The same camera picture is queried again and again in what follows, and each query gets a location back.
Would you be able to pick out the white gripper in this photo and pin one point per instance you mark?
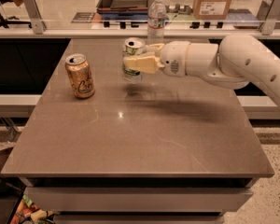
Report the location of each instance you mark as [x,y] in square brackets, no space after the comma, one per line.
[174,58]

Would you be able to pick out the white green 7up can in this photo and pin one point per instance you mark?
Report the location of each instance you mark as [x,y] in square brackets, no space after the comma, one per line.
[132,46]

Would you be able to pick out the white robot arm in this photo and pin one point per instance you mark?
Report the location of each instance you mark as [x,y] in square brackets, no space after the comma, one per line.
[233,63]

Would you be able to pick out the orange LaCroix can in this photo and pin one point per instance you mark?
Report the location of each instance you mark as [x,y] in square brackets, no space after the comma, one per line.
[79,73]

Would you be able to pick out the clear plastic water bottle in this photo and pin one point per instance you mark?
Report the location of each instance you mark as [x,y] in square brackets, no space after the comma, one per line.
[156,22]

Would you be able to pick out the grey open tray box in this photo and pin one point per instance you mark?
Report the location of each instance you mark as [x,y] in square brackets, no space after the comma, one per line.
[124,0]

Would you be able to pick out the brown cardboard box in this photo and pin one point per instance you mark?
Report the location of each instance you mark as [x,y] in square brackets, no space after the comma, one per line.
[211,9]

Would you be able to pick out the grey drawer cabinet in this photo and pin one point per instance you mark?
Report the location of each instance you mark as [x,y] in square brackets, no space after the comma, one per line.
[78,205]

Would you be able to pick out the colourful snack bag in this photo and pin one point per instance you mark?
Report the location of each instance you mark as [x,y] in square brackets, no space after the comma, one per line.
[27,212]

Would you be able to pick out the left metal glass bracket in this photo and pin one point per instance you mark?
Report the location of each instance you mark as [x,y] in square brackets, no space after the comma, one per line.
[38,25]

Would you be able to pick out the metal glass bracket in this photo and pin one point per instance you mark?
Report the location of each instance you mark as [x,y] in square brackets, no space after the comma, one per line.
[38,25]
[269,16]

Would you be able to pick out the right metal glass bracket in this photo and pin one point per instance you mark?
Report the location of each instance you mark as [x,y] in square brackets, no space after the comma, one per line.
[269,16]

